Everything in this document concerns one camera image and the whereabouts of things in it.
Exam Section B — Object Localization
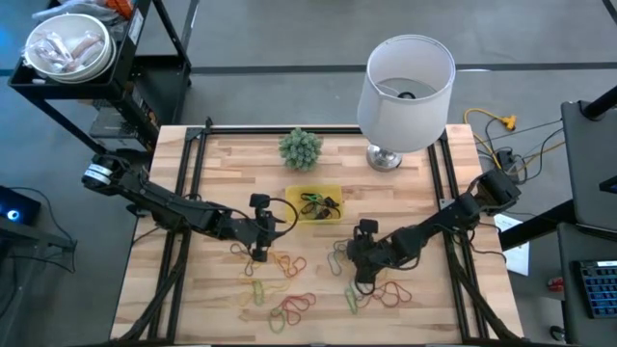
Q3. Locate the white shade table lamp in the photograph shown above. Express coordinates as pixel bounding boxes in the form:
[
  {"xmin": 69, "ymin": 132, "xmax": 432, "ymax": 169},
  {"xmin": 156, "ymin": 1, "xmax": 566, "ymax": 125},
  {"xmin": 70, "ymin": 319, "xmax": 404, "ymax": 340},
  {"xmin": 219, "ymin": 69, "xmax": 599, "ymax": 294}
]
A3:
[{"xmin": 356, "ymin": 34, "xmax": 457, "ymax": 174}]

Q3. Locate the yellow plastic bin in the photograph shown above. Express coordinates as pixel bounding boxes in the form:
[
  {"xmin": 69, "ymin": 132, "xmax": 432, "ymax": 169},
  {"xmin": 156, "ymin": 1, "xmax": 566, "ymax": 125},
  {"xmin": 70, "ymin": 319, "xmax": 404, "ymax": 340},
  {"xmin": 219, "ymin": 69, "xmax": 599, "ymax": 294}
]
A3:
[{"xmin": 284, "ymin": 184, "xmax": 345, "ymax": 226}]

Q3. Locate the keyboard with coloured keys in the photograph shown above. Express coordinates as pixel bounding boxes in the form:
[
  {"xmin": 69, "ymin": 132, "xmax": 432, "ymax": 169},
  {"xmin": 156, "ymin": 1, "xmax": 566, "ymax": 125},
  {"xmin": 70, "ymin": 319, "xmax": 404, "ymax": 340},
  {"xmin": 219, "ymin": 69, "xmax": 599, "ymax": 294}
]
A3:
[{"xmin": 577, "ymin": 259, "xmax": 617, "ymax": 319}]

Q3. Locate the purple rubber band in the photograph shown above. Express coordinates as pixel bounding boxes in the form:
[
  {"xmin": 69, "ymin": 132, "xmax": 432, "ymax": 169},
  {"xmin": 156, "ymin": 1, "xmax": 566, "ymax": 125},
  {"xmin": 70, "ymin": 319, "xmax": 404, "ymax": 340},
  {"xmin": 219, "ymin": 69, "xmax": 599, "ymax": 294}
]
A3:
[{"xmin": 354, "ymin": 286, "xmax": 375, "ymax": 309}]

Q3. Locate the black equipment box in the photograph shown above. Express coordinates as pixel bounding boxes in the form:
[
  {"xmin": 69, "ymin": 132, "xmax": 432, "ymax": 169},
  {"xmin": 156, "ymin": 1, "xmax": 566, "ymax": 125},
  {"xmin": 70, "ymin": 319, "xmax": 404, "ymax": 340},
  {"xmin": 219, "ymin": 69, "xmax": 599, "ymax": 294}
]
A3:
[{"xmin": 89, "ymin": 106, "xmax": 146, "ymax": 142}]

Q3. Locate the yellow rubber band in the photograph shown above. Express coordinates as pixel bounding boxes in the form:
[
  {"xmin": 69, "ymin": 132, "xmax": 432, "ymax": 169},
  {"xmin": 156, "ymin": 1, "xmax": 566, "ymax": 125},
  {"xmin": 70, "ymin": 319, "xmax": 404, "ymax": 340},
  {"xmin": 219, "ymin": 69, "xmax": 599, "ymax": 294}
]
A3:
[{"xmin": 235, "ymin": 277, "xmax": 291, "ymax": 310}]

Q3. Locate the white paper sheet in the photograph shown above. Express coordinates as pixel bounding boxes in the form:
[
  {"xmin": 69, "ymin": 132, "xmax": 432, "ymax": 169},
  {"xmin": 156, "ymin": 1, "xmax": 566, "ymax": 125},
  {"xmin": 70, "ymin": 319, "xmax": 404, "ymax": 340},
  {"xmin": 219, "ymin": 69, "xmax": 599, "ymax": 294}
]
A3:
[{"xmin": 494, "ymin": 214, "xmax": 530, "ymax": 277}]

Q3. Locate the black keyboard desk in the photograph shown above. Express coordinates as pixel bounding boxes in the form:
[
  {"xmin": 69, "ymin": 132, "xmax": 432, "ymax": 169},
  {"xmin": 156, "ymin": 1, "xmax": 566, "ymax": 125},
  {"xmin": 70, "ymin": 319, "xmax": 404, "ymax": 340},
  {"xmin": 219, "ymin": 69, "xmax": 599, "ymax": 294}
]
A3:
[{"xmin": 556, "ymin": 221, "xmax": 617, "ymax": 347}]

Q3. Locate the black power adapter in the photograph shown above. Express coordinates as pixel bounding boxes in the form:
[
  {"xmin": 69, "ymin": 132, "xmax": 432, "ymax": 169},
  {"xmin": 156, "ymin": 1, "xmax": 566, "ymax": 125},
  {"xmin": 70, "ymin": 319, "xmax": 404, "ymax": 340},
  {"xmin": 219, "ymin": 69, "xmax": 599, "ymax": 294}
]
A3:
[{"xmin": 496, "ymin": 148, "xmax": 518, "ymax": 173}]

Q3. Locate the black pole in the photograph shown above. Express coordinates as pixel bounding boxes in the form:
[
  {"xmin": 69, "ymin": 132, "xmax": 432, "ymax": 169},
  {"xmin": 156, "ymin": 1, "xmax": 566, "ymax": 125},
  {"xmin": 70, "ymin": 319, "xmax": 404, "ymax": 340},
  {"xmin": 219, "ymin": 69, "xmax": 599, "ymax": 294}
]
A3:
[{"xmin": 580, "ymin": 84, "xmax": 617, "ymax": 121}]

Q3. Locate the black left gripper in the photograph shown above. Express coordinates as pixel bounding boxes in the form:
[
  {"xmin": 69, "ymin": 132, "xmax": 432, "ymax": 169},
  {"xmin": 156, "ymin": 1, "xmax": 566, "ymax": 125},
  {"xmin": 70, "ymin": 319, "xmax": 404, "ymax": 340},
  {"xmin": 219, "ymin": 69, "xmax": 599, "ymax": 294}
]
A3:
[{"xmin": 229, "ymin": 193, "xmax": 286, "ymax": 263}]

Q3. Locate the black aluminium extrusion frame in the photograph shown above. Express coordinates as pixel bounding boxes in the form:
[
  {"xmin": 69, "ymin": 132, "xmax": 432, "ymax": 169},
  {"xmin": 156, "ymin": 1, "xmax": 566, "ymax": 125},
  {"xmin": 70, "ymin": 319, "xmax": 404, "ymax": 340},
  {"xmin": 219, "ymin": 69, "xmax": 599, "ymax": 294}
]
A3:
[{"xmin": 111, "ymin": 117, "xmax": 525, "ymax": 346}]

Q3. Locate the grey rubber band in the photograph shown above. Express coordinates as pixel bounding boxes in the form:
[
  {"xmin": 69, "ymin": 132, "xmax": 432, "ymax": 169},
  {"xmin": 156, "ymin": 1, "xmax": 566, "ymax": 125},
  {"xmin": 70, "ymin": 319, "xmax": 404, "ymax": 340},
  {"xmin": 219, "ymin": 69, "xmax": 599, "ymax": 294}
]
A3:
[{"xmin": 228, "ymin": 242, "xmax": 257, "ymax": 278}]

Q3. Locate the green artificial succulent ball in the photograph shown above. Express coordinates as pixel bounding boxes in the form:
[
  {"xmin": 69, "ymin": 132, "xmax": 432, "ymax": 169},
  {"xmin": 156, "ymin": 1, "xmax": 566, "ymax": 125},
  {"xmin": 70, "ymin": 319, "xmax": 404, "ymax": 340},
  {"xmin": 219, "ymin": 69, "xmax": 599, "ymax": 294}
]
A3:
[{"xmin": 278, "ymin": 126, "xmax": 324, "ymax": 172}]

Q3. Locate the black metal bar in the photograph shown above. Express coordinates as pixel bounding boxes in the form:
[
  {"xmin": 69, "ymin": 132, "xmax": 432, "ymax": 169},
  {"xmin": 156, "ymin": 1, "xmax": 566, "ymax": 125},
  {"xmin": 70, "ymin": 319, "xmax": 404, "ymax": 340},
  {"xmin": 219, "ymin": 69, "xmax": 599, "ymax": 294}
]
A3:
[{"xmin": 498, "ymin": 200, "xmax": 579, "ymax": 252}]

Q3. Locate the black computer with blue light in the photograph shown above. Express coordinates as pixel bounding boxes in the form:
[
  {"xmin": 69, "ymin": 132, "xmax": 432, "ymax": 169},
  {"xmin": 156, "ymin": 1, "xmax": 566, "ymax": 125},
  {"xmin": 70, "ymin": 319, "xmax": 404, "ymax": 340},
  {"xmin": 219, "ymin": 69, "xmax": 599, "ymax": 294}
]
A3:
[{"xmin": 0, "ymin": 185, "xmax": 42, "ymax": 227}]

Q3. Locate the orange packet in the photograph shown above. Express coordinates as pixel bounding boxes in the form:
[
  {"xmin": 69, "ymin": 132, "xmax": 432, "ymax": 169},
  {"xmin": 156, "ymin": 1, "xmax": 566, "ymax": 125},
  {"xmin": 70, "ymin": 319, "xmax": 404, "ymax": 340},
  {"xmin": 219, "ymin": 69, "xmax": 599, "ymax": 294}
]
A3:
[{"xmin": 104, "ymin": 0, "xmax": 135, "ymax": 15}]

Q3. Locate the black left camera cable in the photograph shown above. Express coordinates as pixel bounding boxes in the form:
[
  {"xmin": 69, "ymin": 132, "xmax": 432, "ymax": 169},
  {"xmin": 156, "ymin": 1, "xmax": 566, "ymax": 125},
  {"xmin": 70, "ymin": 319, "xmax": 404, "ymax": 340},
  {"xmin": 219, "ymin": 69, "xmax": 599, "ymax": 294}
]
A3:
[{"xmin": 266, "ymin": 196, "xmax": 300, "ymax": 238}]

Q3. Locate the white bowl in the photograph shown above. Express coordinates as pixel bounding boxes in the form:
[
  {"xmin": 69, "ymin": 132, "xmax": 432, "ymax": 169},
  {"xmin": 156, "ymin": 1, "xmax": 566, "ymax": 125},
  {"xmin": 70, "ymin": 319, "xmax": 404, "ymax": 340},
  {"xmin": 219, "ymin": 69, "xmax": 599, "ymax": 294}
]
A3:
[
  {"xmin": 28, "ymin": 28, "xmax": 118, "ymax": 86},
  {"xmin": 23, "ymin": 13, "xmax": 113, "ymax": 81}
]

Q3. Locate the black utility cart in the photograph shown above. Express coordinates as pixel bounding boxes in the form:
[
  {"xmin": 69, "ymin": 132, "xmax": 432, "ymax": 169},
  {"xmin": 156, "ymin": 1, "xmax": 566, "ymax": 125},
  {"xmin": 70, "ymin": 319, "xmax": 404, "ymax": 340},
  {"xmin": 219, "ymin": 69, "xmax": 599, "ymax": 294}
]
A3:
[{"xmin": 7, "ymin": 0, "xmax": 201, "ymax": 163}]

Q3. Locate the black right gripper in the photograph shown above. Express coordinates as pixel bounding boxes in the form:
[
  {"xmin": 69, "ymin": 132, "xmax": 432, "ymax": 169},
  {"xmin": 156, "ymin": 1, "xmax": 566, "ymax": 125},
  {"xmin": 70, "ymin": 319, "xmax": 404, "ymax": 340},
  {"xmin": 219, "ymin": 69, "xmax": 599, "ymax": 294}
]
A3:
[{"xmin": 345, "ymin": 219, "xmax": 404, "ymax": 285}]

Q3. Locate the clear plastic bag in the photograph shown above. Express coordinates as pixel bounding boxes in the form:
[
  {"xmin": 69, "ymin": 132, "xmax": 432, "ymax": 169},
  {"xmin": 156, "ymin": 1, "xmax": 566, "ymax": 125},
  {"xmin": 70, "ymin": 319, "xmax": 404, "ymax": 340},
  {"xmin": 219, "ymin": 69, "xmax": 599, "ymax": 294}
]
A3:
[{"xmin": 31, "ymin": 0, "xmax": 120, "ymax": 23}]

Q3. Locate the yellow extension cable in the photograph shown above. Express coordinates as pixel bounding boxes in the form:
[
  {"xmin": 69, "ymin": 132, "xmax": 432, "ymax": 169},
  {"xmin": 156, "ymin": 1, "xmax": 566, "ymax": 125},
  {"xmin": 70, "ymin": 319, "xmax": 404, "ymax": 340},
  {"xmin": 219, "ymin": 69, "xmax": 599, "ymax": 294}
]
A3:
[{"xmin": 463, "ymin": 108, "xmax": 518, "ymax": 175}]

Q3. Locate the plastic wrapped snack pack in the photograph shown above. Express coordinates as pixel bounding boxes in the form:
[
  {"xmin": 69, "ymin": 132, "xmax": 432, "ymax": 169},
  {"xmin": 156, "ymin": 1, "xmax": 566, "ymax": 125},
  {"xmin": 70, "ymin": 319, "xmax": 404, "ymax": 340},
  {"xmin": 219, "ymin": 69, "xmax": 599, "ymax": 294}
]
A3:
[
  {"xmin": 26, "ymin": 32, "xmax": 73, "ymax": 73},
  {"xmin": 67, "ymin": 31, "xmax": 105, "ymax": 67}
]

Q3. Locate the large thin black rubber band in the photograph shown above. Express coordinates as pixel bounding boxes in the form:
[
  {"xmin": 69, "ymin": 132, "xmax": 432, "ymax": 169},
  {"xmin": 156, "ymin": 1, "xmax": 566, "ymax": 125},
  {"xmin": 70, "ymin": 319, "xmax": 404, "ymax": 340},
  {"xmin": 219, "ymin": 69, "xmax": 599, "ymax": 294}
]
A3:
[{"xmin": 296, "ymin": 192, "xmax": 342, "ymax": 222}]

